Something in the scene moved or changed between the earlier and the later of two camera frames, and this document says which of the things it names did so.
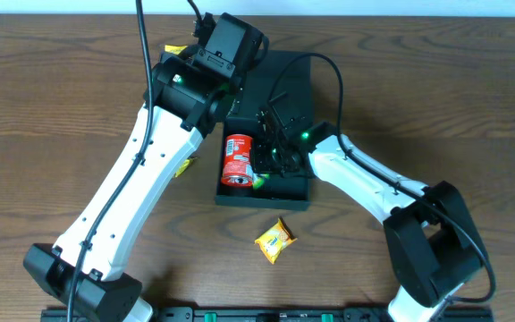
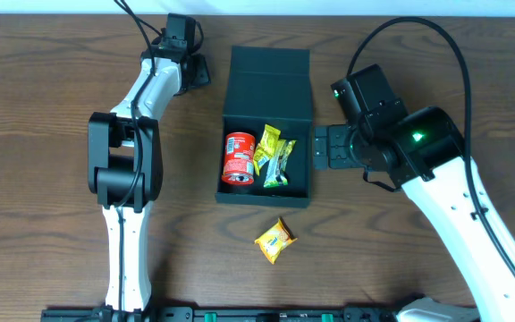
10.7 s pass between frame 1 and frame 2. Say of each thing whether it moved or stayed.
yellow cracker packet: stayed
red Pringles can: stayed
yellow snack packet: moved
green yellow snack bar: moved
